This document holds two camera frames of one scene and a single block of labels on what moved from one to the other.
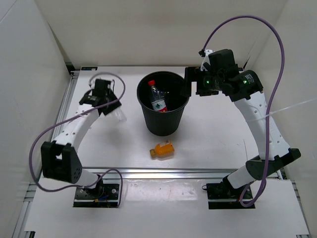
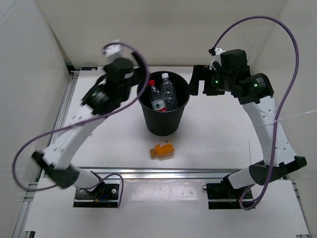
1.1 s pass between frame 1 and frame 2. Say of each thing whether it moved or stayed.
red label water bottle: stayed
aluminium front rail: stayed
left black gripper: moved
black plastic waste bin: stayed
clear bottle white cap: moved
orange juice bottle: stayed
